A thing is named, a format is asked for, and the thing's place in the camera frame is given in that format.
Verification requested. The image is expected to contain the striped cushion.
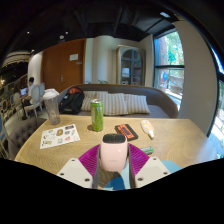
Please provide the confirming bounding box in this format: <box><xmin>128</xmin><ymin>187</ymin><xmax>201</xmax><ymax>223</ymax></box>
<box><xmin>80</xmin><ymin>90</ymin><xmax>109</xmax><ymax>112</ymax></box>
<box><xmin>103</xmin><ymin>92</ymin><xmax>129</xmax><ymax>116</ymax></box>
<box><xmin>124</xmin><ymin>94</ymin><xmax>151</xmax><ymax>115</ymax></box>

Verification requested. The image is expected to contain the clear shaker bottle white lid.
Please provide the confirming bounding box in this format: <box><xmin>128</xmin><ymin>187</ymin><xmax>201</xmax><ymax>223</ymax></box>
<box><xmin>42</xmin><ymin>88</ymin><xmax>62</xmax><ymax>126</ymax></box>

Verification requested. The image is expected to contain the black framed window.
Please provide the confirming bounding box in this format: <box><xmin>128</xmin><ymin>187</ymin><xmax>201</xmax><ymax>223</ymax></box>
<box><xmin>206</xmin><ymin>49</ymin><xmax>224</xmax><ymax>158</ymax></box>
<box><xmin>153</xmin><ymin>29</ymin><xmax>186</xmax><ymax>111</ymax></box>

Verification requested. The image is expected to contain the white sticker sheet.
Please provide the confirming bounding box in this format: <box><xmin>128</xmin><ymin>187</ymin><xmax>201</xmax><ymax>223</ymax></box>
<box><xmin>39</xmin><ymin>123</ymin><xmax>81</xmax><ymax>150</ymax></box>

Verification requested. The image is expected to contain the black backpack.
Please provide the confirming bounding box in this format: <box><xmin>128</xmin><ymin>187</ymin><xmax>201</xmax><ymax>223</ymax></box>
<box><xmin>58</xmin><ymin>86</ymin><xmax>86</xmax><ymax>115</ymax></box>

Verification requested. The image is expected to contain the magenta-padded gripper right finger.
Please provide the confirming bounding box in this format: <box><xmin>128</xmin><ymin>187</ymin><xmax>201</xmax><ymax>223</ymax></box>
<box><xmin>127</xmin><ymin>143</ymin><xmax>172</xmax><ymax>189</ymax></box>

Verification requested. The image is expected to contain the green drink can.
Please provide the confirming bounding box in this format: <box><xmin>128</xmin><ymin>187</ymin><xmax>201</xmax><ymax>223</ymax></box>
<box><xmin>90</xmin><ymin>98</ymin><xmax>105</xmax><ymax>132</ymax></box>

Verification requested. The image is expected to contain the cream white tube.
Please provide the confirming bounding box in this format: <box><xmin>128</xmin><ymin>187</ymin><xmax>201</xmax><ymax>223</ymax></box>
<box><xmin>140</xmin><ymin>119</ymin><xmax>156</xmax><ymax>140</ymax></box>

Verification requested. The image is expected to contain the grey tufted chair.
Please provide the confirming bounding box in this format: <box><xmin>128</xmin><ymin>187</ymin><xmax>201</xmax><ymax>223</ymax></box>
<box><xmin>6</xmin><ymin>117</ymin><xmax>48</xmax><ymax>160</ymax></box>

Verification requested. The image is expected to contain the grey curved sofa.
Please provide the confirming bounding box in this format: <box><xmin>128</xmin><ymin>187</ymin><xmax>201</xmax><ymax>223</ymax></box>
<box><xmin>56</xmin><ymin>83</ymin><xmax>179</xmax><ymax>119</ymax></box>

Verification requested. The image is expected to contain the person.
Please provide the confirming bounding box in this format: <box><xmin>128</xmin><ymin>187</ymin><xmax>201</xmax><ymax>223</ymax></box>
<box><xmin>22</xmin><ymin>76</ymin><xmax>37</xmax><ymax>108</ymax></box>

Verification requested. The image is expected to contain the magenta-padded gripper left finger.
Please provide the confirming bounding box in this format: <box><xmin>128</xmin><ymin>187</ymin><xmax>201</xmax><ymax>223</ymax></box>
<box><xmin>56</xmin><ymin>143</ymin><xmax>101</xmax><ymax>190</ymax></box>

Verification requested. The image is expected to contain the black box with orange print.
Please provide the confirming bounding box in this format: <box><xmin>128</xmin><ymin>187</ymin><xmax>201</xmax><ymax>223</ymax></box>
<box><xmin>114</xmin><ymin>123</ymin><xmax>139</xmax><ymax>142</ymax></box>

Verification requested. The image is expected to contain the brown wooden door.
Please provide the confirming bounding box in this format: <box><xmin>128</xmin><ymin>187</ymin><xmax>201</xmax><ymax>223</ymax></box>
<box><xmin>42</xmin><ymin>38</ymin><xmax>87</xmax><ymax>94</ymax></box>

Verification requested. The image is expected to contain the small green blue pack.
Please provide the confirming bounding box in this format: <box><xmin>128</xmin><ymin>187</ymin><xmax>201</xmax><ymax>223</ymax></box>
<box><xmin>139</xmin><ymin>145</ymin><xmax>155</xmax><ymax>156</ymax></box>

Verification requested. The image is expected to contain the arched glass door cabinet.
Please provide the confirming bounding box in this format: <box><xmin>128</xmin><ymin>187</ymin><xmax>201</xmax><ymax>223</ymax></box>
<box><xmin>115</xmin><ymin>45</ymin><xmax>147</xmax><ymax>86</ymax></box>

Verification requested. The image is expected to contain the pink computer mouse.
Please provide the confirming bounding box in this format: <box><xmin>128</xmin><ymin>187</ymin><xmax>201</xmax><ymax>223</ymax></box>
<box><xmin>99</xmin><ymin>133</ymin><xmax>130</xmax><ymax>173</ymax></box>

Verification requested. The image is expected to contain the white chair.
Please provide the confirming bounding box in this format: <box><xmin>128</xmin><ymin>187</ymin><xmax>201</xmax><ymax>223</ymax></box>
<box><xmin>23</xmin><ymin>83</ymin><xmax>46</xmax><ymax>118</ymax></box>

